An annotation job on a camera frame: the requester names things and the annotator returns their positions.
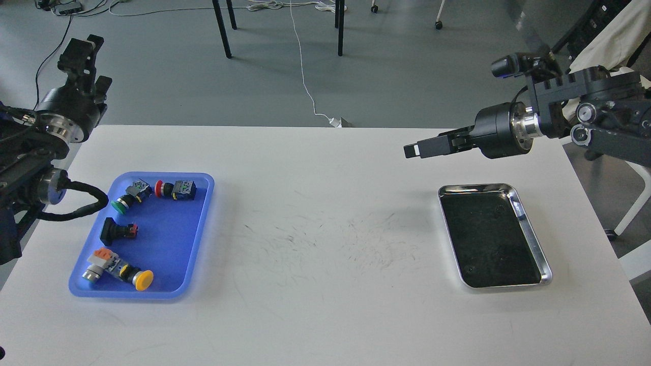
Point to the yellow push button switch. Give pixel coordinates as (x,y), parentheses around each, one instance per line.
(141,279)

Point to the silver orange push button switch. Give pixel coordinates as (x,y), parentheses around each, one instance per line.
(100,261)

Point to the red push button switch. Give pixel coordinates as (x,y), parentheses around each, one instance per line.
(180,190)

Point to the silver metal tray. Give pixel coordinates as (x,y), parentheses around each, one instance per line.
(493,241)

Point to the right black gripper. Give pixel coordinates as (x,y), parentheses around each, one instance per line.
(507,129)

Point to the blue plastic tray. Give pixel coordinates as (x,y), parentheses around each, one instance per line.
(167,242)

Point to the green push button switch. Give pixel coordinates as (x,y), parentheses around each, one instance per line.
(136,193)

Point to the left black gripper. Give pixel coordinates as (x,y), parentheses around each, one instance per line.
(71,112)

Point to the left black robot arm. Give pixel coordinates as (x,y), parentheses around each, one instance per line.
(33,138)

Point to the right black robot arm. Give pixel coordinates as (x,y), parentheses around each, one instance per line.
(608,115)

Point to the black table leg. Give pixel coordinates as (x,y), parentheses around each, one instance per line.
(339,24)
(221,28)

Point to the beige cloth on chair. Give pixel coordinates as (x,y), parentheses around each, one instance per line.
(615,47)

